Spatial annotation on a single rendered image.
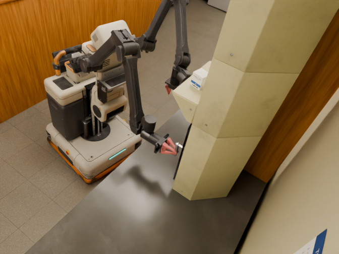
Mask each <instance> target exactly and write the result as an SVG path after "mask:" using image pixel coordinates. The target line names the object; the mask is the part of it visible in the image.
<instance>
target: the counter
mask: <svg viewBox="0 0 339 254"><path fill-rule="evenodd" d="M190 124H191V123H189V122H188V121H186V119H185V117H184V115H183V113H182V111H181V109H179V110H178V111H177V112H176V113H175V114H174V115H173V116H172V117H171V118H170V119H169V120H168V121H166V122H165V123H164V124H163V125H162V126H161V127H160V128H159V129H158V130H157V131H156V132H155V133H157V134H159V135H160V136H162V137H163V136H164V135H165V134H166V133H168V134H169V138H171V140H172V142H173V143H174V145H175V143H176V142H178V143H180V145H182V146H183V144H184V140H185V137H186V134H187V130H188V127H189V125H190ZM175 146H176V145H175ZM154 148H155V146H154V145H153V144H151V143H149V142H148V141H145V142H144V143H143V144H142V145H141V146H140V147H139V148H137V149H136V150H135V151H134V152H133V153H132V154H131V155H130V156H129V157H128V158H127V159H126V160H125V161H124V162H122V163H121V164H120V165H119V166H118V167H117V168H116V169H115V170H114V171H113V172H112V173H111V174H110V175H108V176H107V177H106V178H105V179H104V180H103V181H102V182H101V183H100V184H99V185H98V186H97V187H96V188H95V189H93V190H92V191H91V192H90V193H89V194H88V195H87V196H86V197H85V198H84V199H83V200H82V201H81V202H79V203H78V204H77V205H76V206H75V207H74V208H73V209H72V210H71V211H70V212H69V213H68V214H67V215H66V216H64V217H63V218H62V219H61V220H60V221H59V222H58V223H57V224H56V225H55V226H54V227H53V228H52V229H51V230H49V231H48V232H47V233H46V234H45V235H44V236H43V237H42V238H41V239H40V240H39V241H38V242H36V243H35V244H34V245H33V246H32V247H31V248H30V249H29V250H27V251H26V252H25V253H24V254H234V252H235V250H236V248H237V245H238V243H239V241H240V239H241V237H242V235H243V233H244V231H245V228H246V226H247V224H248V222H249V220H250V218H251V216H252V214H253V212H254V209H255V207H256V205H257V203H258V201H259V199H260V197H261V195H262V192H263V190H264V188H265V186H266V184H267V183H265V182H264V181H262V180H260V179H259V178H257V177H255V176H254V175H252V174H250V173H248V172H247V171H245V170H242V171H241V173H240V175H239V176H238V178H237V180H236V181H235V183H234V185H233V186H232V188H231V190H230V191H229V193H228V195H227V196H226V197H221V198H212V199H201V200H192V201H190V200H189V199H187V198H186V197H184V196H183V195H181V194H180V193H178V192H177V191H175V190H174V189H172V188H173V184H174V180H173V177H174V174H175V171H176V167H177V164H178V160H179V157H180V154H181V150H182V148H180V147H179V149H178V151H179V152H178V153H177V155H176V157H175V156H173V154H162V153H160V150H159V151H158V152H157V153H156V154H155V153H154Z"/></svg>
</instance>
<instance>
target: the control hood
mask: <svg viewBox="0 0 339 254"><path fill-rule="evenodd" d="M210 65H211V61H209V62H208V63H206V64H205V65H204V66H203V67H201V68H203V69H204V70H206V71H207V72H208V71H209V68H210ZM191 79H192V76H191V77H189V78H188V79H187V80H186V81H184V82H183V83H182V84H180V85H179V86H178V87H177V88H176V89H174V90H173V91H172V94H173V96H174V98H175V100H176V102H177V104H178V106H179V107H180V109H181V111H182V113H183V115H184V117H185V119H186V121H188V122H189V123H193V120H194V116H195V113H196V110H197V107H198V103H199V100H200V97H201V94H202V90H203V89H202V90H200V91H199V90H197V89H196V88H195V87H193V86H192V85H190V83H191Z"/></svg>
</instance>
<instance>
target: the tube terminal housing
mask: <svg viewBox="0 0 339 254"><path fill-rule="evenodd" d="M299 74H300V73H263V72H244V71H242V70H239V69H237V68H235V67H233V66H231V65H229V64H227V63H225V62H223V61H220V60H218V59H216V58H214V57H213V58H212V61H211V65H210V68H209V71H208V74H207V78H206V81H205V84H204V87H203V90H202V94H201V97H200V100H199V103H198V107H197V110H196V113H195V116H194V120H193V123H192V126H191V129H190V132H189V135H188V139H187V142H186V145H185V148H184V152H183V155H182V158H181V161H180V165H179V168H178V171H177V175H176V178H175V181H174V184H173V188H172V189H174V190H175V191H177V192H178V193H180V194H181V195H183V196H184V197H186V198H187V199H189V200H190V201H192V200H201V199H212V198H221V197H226V196H227V195H228V193H229V191H230V190H231V188H232V186H233V185H234V183H235V181H236V180H237V178H238V176H239V175H240V173H241V171H242V170H243V168H244V166H245V165H246V163H247V161H248V160H249V158H250V156H251V155H252V153H253V151H254V150H255V148H256V146H257V145H258V143H259V141H260V140H261V138H262V136H263V134H264V133H265V131H266V129H267V128H268V126H269V124H270V123H271V121H272V119H273V118H274V116H275V114H276V113H277V111H278V109H279V108H280V106H281V104H282V103H283V101H284V99H285V98H286V96H287V94H288V93H289V91H290V89H291V88H292V86H293V84H294V82H295V81H296V79H297V77H298V76H299Z"/></svg>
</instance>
